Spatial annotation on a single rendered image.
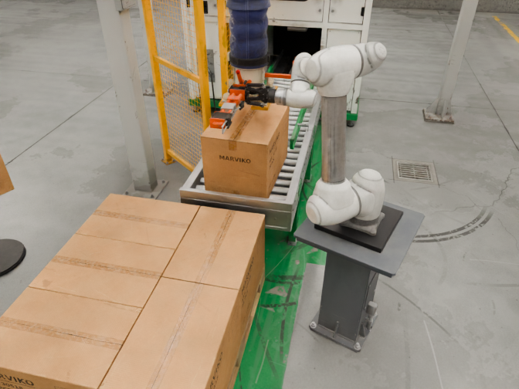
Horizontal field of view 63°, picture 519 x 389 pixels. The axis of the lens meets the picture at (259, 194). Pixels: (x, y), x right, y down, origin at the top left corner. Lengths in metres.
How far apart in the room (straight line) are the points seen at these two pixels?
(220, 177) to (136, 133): 1.09
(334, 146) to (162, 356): 1.11
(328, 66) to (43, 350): 1.61
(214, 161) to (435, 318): 1.62
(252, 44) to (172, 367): 1.63
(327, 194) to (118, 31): 1.95
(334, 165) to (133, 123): 2.00
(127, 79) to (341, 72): 1.96
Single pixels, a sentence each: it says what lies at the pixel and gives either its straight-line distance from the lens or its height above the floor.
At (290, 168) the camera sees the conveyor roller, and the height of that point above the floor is 0.54.
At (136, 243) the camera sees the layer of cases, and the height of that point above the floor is 0.54.
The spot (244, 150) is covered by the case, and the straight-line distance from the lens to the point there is 2.42.
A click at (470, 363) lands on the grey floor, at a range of 2.73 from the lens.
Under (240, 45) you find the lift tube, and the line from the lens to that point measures 2.42.
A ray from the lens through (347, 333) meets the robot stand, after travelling 2.56.
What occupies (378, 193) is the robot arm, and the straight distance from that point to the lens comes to 1.97.
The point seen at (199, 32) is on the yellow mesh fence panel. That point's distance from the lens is 3.00.
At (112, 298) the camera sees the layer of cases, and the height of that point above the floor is 0.54.
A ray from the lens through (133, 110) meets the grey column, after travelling 3.38.
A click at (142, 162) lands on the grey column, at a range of 3.58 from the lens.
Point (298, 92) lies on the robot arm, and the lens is 2.23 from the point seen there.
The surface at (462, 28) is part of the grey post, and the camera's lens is 5.02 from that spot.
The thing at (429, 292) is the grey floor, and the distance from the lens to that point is 2.99.
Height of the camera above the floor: 2.08
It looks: 35 degrees down
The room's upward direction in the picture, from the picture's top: straight up
